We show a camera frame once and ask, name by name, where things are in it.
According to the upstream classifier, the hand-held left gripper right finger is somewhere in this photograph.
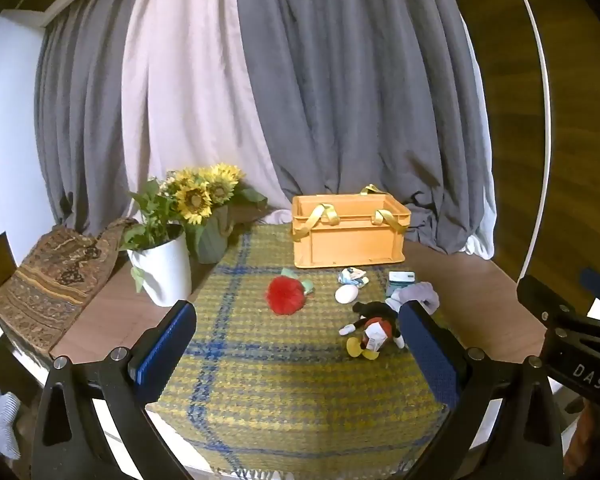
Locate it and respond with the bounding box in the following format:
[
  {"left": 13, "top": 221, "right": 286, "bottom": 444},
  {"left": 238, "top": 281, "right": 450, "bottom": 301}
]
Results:
[{"left": 398, "top": 300, "right": 566, "bottom": 480}]

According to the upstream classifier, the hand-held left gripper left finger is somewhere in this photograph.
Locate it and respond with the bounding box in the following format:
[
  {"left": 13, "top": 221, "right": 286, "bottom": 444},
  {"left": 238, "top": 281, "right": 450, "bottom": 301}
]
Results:
[{"left": 31, "top": 299, "right": 198, "bottom": 480}]

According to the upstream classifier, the tissue packet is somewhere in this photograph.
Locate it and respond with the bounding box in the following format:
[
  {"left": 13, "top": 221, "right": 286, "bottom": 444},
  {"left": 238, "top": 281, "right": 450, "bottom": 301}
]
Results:
[{"left": 386, "top": 271, "right": 417, "bottom": 298}]

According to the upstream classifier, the printed fabric pouch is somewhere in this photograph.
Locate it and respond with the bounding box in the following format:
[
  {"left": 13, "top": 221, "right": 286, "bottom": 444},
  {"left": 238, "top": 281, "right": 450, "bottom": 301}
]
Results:
[{"left": 337, "top": 266, "right": 370, "bottom": 289}]

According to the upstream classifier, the red fluffy plush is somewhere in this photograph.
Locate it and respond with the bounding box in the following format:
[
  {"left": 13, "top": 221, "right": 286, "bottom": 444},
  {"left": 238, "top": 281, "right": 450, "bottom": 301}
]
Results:
[{"left": 265, "top": 268, "right": 315, "bottom": 317}]

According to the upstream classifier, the orange plastic crate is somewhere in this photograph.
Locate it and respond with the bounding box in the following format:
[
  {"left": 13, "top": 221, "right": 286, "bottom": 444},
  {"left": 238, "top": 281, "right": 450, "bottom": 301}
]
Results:
[{"left": 291, "top": 184, "right": 412, "bottom": 270}]

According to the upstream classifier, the person's right forearm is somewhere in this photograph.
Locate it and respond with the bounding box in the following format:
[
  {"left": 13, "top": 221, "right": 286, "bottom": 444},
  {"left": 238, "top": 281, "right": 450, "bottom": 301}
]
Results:
[{"left": 562, "top": 400, "right": 600, "bottom": 478}]

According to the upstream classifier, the grey sock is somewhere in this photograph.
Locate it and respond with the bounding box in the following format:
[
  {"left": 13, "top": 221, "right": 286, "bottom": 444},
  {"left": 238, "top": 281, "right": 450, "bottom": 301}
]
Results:
[{"left": 386, "top": 281, "right": 440, "bottom": 316}]

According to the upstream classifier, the mouse plush toy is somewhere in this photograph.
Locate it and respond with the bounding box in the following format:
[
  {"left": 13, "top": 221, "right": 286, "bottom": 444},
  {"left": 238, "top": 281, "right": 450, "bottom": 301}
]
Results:
[{"left": 339, "top": 301, "right": 406, "bottom": 362}]

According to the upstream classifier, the white flower pot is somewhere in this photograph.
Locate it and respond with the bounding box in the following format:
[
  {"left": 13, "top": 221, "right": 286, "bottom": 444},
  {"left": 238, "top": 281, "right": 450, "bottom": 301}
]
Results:
[{"left": 127, "top": 232, "right": 193, "bottom": 307}]

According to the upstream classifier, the green ribbed vase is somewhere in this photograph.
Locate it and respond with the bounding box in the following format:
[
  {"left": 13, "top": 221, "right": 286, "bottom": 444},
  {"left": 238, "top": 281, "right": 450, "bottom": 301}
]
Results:
[{"left": 196, "top": 205, "right": 232, "bottom": 264}]

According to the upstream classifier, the yellow checked woven mat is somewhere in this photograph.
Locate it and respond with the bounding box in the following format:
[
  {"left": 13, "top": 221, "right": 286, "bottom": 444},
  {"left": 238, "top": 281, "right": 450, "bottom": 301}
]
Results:
[{"left": 145, "top": 222, "right": 456, "bottom": 478}]

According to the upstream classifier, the brown patterned cloth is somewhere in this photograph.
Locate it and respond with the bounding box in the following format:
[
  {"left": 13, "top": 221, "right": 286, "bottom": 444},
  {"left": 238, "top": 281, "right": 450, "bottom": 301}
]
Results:
[{"left": 0, "top": 217, "right": 141, "bottom": 361}]

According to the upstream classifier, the green leafy plant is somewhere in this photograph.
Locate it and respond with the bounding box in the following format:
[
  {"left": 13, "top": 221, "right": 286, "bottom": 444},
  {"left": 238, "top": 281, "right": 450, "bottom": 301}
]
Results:
[{"left": 120, "top": 177, "right": 186, "bottom": 293}]

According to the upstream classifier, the sunflower bouquet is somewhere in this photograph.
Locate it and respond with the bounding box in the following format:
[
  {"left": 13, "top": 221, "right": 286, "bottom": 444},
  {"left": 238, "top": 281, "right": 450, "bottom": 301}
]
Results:
[{"left": 160, "top": 162, "right": 268, "bottom": 256}]

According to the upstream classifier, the white striped cushion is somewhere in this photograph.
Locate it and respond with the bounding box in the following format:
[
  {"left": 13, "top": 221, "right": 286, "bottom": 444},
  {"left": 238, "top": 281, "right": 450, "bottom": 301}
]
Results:
[{"left": 0, "top": 380, "right": 22, "bottom": 461}]

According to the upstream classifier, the narrow grey curtain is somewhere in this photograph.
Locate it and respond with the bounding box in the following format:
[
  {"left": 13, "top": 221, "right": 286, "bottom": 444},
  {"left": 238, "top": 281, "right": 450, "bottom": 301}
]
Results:
[{"left": 34, "top": 7, "right": 153, "bottom": 236}]

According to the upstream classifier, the white curtain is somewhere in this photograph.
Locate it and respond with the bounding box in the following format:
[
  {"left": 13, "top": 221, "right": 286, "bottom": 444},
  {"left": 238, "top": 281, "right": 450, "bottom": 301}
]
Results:
[{"left": 124, "top": 0, "right": 293, "bottom": 225}]

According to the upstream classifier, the wide grey curtain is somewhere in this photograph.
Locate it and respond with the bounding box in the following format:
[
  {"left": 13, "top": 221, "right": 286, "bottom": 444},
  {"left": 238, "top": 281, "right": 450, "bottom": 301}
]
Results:
[{"left": 234, "top": 0, "right": 496, "bottom": 257}]

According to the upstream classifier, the white ring hoop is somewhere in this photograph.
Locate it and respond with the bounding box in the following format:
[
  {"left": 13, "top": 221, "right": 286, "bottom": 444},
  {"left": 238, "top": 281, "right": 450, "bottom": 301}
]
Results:
[{"left": 502, "top": 0, "right": 553, "bottom": 281}]

